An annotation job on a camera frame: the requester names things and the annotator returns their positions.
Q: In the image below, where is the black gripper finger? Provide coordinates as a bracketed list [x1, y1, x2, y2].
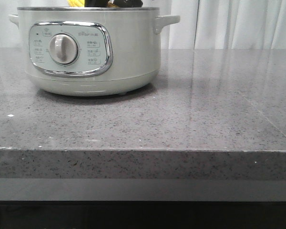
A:
[84, 0, 109, 7]
[113, 0, 143, 8]

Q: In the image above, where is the yellow corn cob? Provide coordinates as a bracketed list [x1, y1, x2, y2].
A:
[67, 0, 85, 7]

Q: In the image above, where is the pale green electric cooking pot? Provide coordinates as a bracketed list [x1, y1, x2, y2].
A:
[9, 7, 180, 96]

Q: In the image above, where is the white pleated curtain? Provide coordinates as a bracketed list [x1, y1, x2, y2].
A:
[0, 0, 286, 50]

